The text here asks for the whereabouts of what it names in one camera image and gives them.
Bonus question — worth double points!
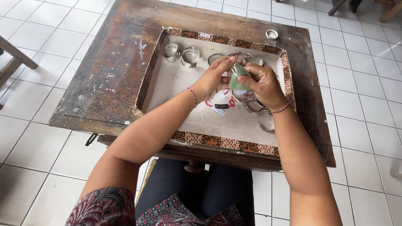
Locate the person's left hand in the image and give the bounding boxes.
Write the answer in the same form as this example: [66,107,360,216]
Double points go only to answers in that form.
[191,56,237,102]

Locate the person's right hand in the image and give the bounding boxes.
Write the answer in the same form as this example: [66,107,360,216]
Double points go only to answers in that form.
[237,62,288,110]

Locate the thin silver bangle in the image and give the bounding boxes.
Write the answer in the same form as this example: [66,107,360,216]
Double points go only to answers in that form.
[228,61,242,78]

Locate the green polishing cloth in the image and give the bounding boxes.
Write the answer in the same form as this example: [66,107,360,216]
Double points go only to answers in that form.
[228,64,252,92]

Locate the braided silver bangle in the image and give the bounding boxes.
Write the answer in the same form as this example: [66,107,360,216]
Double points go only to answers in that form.
[206,53,227,68]

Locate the wide open silver cuff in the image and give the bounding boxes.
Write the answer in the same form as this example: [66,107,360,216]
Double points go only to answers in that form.
[180,46,202,68]

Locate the silver bangle with white tag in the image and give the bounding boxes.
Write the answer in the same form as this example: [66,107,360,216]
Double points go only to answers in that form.
[231,89,249,103]

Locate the narrow open silver bangle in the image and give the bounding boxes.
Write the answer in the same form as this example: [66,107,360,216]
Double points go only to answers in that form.
[257,108,276,132]

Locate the wide engraved silver cuff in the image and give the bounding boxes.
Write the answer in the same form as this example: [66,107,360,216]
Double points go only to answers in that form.
[163,42,182,62]

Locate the batik edged cardboard tray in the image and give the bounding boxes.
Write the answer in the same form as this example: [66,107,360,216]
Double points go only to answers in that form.
[134,27,297,157]

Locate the wooden drawer knob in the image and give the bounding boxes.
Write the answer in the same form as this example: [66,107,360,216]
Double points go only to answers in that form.
[184,161,205,174]

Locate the black trousers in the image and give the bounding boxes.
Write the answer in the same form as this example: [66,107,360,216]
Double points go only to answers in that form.
[135,158,255,226]

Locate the wooden furniture leg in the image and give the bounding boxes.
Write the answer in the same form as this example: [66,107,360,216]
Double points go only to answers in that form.
[328,0,350,17]

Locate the black object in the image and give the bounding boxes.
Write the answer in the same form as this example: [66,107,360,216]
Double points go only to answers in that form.
[350,0,364,14]

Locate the black metal latch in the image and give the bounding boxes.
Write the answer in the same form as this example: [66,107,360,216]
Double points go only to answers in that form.
[85,133,99,147]

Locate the light wooden furniture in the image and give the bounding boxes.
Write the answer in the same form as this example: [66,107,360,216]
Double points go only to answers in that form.
[374,0,402,22]

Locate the patterned batik shirt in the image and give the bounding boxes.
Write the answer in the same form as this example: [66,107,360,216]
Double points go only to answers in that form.
[65,187,246,226]

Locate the wooden bench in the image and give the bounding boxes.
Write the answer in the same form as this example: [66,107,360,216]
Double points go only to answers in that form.
[0,35,39,110]

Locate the red string wrist bracelet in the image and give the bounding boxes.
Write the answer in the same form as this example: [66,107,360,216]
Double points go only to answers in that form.
[187,87,198,108]

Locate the red white braided wrist bracelet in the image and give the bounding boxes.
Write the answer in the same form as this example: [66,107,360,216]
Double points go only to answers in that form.
[268,101,291,116]

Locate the patterned silver cuff bracelet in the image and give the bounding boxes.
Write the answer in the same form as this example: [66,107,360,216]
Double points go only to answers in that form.
[242,91,265,114]

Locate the silver bangle with red string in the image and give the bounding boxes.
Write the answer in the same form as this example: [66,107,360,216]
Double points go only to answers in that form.
[228,52,254,65]

